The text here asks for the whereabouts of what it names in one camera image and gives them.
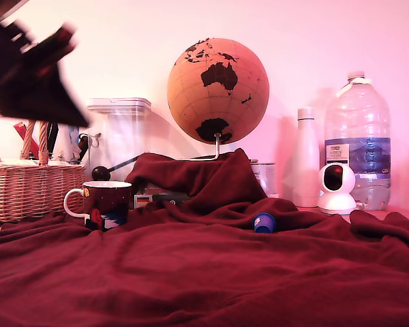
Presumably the black coffee scoop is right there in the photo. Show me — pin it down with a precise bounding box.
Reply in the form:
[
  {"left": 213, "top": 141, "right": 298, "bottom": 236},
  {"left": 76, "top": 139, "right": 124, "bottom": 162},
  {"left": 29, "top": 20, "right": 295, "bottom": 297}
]
[{"left": 91, "top": 155, "right": 142, "bottom": 182}]

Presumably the dark printed mug white inside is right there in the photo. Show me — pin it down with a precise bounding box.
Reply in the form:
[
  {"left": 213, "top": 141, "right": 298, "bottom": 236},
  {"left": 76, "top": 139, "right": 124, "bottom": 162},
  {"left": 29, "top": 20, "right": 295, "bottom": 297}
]
[{"left": 63, "top": 181, "right": 133, "bottom": 232}]

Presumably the blue coffee capsule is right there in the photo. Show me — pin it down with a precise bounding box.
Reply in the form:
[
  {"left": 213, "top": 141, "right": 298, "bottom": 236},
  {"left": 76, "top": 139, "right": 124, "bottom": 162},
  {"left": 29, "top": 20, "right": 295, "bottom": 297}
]
[{"left": 252, "top": 211, "right": 277, "bottom": 234}]

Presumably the red flat box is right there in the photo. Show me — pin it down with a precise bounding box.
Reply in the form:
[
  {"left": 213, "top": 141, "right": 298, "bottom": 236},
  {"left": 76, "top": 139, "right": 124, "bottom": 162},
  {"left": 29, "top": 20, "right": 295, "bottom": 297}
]
[{"left": 13, "top": 121, "right": 40, "bottom": 160}]

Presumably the black kitchen utensil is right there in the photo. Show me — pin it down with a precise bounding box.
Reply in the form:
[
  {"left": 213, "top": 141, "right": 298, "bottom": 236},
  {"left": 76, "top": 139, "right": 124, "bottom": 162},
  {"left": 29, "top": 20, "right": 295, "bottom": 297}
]
[{"left": 46, "top": 122, "right": 57, "bottom": 154}]

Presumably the blue and white utensil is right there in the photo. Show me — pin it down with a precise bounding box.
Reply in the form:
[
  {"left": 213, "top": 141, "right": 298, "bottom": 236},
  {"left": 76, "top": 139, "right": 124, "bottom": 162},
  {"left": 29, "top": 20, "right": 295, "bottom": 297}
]
[{"left": 67, "top": 125, "right": 80, "bottom": 161}]

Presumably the clear container with white lid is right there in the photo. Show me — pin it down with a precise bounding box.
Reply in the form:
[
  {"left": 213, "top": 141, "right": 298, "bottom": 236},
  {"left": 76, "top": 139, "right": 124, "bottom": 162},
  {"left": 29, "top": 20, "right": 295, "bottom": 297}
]
[{"left": 87, "top": 97, "right": 152, "bottom": 183}]

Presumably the dark box with flag print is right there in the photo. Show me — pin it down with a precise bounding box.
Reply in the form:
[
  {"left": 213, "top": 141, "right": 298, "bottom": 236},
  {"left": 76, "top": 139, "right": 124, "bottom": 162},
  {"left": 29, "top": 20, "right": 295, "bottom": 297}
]
[{"left": 133, "top": 192, "right": 192, "bottom": 209}]

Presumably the grey cardboard box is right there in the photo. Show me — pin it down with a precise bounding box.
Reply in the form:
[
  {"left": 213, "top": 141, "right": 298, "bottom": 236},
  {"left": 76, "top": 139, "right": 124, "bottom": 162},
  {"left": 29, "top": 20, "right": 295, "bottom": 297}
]
[{"left": 143, "top": 183, "right": 190, "bottom": 195}]

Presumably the cork globe on metal stand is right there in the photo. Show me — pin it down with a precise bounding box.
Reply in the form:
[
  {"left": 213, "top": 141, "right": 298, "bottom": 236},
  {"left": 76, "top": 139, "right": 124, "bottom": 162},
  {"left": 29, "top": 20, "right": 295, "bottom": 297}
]
[{"left": 166, "top": 37, "right": 270, "bottom": 161}]

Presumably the white metal tin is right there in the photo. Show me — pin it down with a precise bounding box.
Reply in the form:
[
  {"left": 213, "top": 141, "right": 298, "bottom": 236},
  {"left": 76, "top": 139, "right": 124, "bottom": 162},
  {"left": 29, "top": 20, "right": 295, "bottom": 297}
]
[{"left": 250, "top": 160, "right": 279, "bottom": 198}]

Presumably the dark red fleece blanket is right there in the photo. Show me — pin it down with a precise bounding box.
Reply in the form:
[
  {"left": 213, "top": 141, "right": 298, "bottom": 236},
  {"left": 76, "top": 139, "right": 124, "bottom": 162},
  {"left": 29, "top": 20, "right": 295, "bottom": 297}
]
[{"left": 0, "top": 148, "right": 409, "bottom": 327}]

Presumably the white flask bottle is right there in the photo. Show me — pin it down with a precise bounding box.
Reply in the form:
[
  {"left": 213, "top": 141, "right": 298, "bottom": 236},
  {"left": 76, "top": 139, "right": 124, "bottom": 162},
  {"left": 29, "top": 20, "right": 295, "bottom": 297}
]
[{"left": 292, "top": 108, "right": 322, "bottom": 208}]

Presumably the large clear water bottle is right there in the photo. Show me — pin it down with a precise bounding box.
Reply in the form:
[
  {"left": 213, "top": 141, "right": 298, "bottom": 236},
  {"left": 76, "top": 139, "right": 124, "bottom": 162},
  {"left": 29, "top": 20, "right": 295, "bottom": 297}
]
[{"left": 324, "top": 71, "right": 392, "bottom": 211}]

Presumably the brown handled utensil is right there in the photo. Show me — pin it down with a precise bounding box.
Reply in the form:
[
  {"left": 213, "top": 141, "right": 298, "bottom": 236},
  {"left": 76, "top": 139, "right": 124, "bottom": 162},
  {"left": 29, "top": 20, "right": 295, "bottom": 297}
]
[{"left": 77, "top": 133, "right": 90, "bottom": 161}]

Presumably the wire utensil rack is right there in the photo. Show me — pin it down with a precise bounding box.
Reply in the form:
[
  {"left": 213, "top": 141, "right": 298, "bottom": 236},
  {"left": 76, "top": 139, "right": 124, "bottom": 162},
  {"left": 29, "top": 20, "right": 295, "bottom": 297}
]
[{"left": 48, "top": 151, "right": 86, "bottom": 165}]

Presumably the wicker basket with handle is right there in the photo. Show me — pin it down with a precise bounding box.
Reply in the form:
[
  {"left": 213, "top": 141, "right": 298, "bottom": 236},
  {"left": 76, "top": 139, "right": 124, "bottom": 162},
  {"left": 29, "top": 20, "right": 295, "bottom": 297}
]
[{"left": 0, "top": 119, "right": 87, "bottom": 224}]

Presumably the small white round camera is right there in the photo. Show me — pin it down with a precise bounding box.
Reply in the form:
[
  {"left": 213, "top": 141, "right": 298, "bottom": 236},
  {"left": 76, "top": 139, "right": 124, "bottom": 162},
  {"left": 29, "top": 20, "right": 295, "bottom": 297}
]
[{"left": 316, "top": 163, "right": 357, "bottom": 215}]

